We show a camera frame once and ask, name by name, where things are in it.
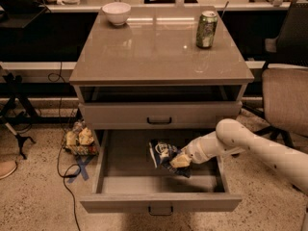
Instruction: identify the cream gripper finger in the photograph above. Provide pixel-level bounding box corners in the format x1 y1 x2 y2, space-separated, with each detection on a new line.
170 154 192 168

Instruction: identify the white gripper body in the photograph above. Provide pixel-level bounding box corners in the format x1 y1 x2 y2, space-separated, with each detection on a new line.
182 138 209 164

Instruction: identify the blue chip bag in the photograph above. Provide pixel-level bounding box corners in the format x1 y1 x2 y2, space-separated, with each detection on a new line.
149 140 191 178

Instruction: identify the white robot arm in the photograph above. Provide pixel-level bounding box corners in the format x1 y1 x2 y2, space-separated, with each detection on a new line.
170 118 308 194

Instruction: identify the open grey middle drawer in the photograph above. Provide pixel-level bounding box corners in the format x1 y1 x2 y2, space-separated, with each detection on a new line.
80 130 242 214

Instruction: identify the closed grey upper drawer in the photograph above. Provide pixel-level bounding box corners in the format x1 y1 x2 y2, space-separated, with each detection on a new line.
79 101 242 130

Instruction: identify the grey drawer cabinet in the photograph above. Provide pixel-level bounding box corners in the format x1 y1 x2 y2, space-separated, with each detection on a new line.
69 6 254 145

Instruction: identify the blue tape cross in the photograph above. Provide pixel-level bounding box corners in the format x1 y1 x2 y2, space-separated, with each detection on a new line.
67 155 94 183

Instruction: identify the snack bags pile on floor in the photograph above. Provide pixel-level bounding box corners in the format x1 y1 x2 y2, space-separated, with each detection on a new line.
64 121 98 156

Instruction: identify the green soda can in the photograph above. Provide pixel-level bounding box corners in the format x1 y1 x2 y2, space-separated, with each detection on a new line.
196 11 218 48

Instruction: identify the white ceramic bowl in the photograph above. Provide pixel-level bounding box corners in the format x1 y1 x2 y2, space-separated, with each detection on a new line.
102 2 131 26

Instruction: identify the round beige floor object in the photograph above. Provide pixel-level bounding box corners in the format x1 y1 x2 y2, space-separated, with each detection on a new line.
0 161 17 179

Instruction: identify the black tripod stand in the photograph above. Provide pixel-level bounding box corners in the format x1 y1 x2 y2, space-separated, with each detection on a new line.
0 68 40 161

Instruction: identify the black chair at left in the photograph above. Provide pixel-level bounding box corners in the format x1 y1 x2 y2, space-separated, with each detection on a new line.
0 0 47 29

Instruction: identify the black upper drawer handle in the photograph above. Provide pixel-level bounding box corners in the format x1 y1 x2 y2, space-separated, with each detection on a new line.
146 117 172 125

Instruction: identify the black drawer handle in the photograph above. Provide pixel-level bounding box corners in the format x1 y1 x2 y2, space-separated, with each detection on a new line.
146 117 172 125
147 206 173 217

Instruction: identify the black middle drawer handle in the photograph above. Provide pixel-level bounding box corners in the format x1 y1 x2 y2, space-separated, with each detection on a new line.
147 206 173 217

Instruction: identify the black floor cable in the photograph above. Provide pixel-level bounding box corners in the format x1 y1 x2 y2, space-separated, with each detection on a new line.
47 61 82 231

